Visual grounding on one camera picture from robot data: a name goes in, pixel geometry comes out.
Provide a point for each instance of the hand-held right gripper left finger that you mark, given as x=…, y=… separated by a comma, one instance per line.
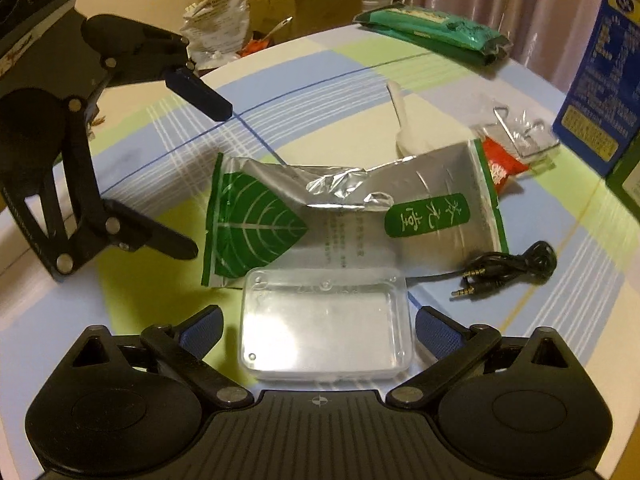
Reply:
x=205, y=330

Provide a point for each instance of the pink curtain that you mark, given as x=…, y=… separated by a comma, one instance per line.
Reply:
x=550, y=0

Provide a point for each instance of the clear binder clip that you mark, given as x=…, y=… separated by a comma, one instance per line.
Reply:
x=530, y=142

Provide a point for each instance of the red candy packet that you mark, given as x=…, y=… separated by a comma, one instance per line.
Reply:
x=502, y=170

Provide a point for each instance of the green milk carton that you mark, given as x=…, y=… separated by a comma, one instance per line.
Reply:
x=627, y=190

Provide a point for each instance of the checked cloth desktop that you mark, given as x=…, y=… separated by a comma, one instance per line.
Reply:
x=325, y=100

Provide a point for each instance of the clear plastic case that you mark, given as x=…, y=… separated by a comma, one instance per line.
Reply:
x=325, y=325

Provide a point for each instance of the blue milk carton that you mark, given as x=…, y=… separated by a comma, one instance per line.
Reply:
x=605, y=60

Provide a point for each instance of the crumpled silver bag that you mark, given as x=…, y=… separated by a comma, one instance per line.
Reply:
x=215, y=25

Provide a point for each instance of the silver green foil pouch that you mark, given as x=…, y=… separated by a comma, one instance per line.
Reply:
x=350, y=240

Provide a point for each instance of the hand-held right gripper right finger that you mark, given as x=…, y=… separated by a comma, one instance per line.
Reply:
x=437, y=332

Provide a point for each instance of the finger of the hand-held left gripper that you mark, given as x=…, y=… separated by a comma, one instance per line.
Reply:
x=150, y=232
x=200, y=95

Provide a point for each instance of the white plastic scoop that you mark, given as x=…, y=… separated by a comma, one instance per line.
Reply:
x=412, y=135

